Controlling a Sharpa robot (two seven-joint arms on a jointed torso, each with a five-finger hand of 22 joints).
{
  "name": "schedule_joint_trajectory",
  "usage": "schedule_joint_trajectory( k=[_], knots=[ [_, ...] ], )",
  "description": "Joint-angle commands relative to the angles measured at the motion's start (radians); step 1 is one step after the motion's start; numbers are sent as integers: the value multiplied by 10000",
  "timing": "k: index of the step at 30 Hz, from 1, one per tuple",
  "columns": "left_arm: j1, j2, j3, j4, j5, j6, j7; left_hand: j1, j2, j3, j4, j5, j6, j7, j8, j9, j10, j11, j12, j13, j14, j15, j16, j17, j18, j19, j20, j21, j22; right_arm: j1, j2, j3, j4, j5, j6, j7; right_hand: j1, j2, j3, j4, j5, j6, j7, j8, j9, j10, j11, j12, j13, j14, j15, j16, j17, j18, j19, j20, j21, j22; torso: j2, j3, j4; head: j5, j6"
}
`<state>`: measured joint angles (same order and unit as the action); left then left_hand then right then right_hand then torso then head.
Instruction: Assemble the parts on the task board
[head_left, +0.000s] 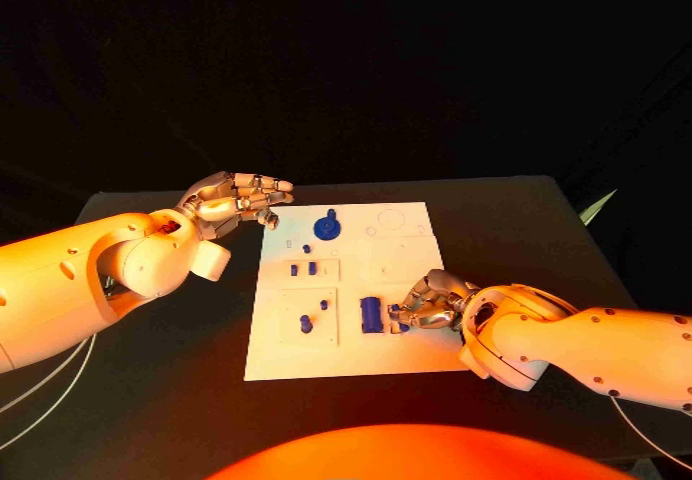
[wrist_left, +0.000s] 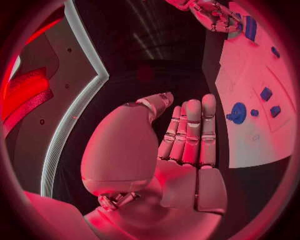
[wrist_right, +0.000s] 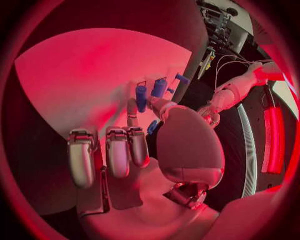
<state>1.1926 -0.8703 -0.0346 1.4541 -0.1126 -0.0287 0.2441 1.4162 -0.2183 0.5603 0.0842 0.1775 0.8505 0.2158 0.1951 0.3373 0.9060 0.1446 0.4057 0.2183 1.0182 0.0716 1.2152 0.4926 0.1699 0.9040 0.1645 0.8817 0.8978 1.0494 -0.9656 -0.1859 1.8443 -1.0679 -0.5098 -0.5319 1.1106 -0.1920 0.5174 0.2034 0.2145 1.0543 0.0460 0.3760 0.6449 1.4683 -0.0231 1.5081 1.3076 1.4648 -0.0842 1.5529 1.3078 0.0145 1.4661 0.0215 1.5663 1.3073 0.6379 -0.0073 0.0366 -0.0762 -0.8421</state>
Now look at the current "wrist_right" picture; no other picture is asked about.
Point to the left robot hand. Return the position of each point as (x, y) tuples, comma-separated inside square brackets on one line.
[(211, 116)]

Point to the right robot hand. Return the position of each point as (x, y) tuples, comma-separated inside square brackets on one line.
[(187, 146)]

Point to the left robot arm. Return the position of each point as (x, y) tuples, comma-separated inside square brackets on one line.
[(236, 88)]

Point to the white task board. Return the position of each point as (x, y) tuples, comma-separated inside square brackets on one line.
[(89, 75)]

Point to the blue block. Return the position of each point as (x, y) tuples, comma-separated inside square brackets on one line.
[(152, 127)]

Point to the blue peg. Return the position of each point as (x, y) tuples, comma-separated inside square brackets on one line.
[(183, 78)]

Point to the small blue plug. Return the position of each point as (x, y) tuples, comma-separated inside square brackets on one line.
[(170, 90)]

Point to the short blue cylinder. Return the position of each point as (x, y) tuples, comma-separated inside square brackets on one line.
[(158, 88)]

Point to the long blue cylinder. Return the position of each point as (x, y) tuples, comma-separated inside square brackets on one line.
[(141, 99)]

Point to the glowing light bar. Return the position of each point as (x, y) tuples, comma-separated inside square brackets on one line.
[(273, 140)]

